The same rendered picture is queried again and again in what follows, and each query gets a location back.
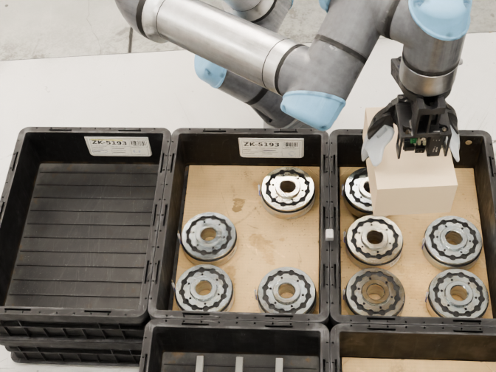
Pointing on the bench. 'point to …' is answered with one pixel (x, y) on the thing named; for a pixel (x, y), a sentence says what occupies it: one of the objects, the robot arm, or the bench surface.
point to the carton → (410, 179)
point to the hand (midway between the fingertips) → (408, 153)
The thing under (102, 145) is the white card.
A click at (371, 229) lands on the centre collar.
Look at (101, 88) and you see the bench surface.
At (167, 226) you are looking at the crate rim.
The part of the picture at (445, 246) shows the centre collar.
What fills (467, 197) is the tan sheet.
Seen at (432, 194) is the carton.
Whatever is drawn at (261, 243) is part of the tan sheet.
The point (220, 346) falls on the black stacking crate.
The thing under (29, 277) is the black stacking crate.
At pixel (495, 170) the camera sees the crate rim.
